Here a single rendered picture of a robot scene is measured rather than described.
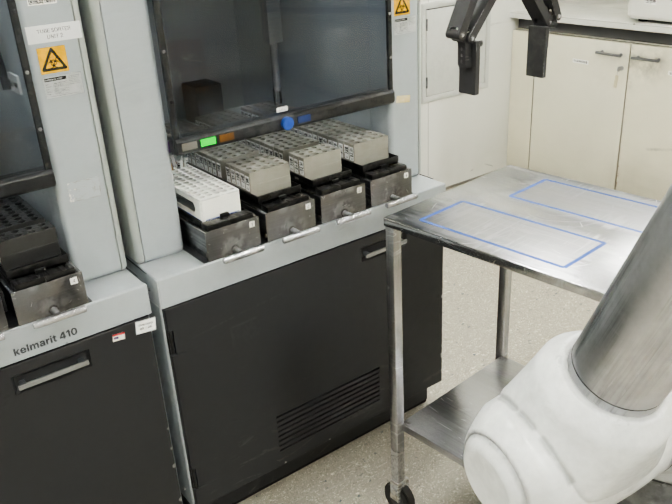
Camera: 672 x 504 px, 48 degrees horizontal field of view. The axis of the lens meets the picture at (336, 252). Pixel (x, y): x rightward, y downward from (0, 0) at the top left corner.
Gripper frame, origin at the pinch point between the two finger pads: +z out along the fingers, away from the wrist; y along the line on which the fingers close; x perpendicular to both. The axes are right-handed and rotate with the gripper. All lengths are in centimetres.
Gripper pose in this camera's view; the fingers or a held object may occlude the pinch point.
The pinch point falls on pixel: (503, 76)
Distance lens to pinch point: 108.7
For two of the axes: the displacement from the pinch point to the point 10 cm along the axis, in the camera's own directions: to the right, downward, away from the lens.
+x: -6.0, -3.1, 7.4
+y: 8.0, -2.9, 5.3
